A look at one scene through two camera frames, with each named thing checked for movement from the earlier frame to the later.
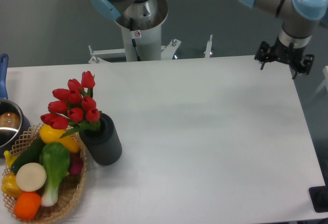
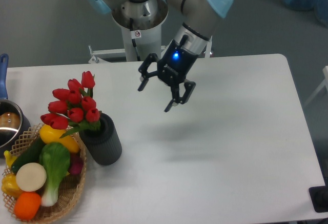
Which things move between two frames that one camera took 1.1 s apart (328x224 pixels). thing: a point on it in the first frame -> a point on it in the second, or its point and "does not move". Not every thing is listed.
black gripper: [291, 55] -> [175, 65]
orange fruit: [26, 205] does not move
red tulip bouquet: [74, 107] does not move
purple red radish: [77, 163] does not move
